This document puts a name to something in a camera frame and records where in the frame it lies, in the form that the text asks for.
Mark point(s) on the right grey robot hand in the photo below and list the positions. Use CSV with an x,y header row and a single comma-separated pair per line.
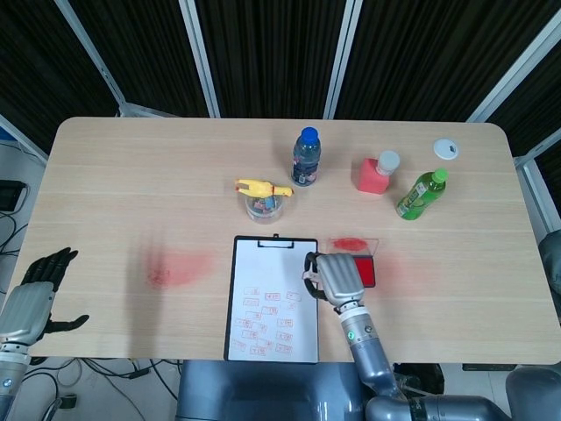
x,y
339,278

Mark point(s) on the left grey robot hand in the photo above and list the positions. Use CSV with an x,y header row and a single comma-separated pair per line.
x,y
25,309

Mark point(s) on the red white stamp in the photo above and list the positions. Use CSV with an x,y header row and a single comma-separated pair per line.
x,y
311,275

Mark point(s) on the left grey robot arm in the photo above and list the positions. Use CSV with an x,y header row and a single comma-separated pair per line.
x,y
9,373

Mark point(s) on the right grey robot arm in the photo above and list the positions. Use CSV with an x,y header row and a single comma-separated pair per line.
x,y
370,351

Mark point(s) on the red ink pad case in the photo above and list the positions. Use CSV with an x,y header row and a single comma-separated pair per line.
x,y
366,269

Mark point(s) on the white stamped paper sheet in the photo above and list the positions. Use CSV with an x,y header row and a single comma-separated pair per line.
x,y
263,272

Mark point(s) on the clear jar of binder clips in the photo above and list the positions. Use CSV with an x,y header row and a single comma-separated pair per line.
x,y
265,212

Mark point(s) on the red bottle white cap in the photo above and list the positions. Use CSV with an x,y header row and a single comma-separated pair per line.
x,y
370,177

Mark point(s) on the black clipboard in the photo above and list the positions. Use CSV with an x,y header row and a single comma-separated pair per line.
x,y
232,272

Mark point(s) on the black box device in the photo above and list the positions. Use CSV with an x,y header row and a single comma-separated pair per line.
x,y
9,195

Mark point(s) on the green tea bottle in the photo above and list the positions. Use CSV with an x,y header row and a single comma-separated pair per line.
x,y
421,195

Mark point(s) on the blue cap water bottle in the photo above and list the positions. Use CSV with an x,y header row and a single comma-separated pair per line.
x,y
305,162

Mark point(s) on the yellow rubber chicken toy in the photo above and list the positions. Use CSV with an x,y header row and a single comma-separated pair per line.
x,y
258,187

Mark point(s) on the grey robot torso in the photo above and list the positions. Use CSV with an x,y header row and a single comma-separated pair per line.
x,y
263,390

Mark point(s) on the dark grey rounded object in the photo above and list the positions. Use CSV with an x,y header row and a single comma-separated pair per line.
x,y
553,267

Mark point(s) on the aluminium partition post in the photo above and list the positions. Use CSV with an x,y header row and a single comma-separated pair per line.
x,y
344,57
94,61
537,175
201,61
513,72
22,136

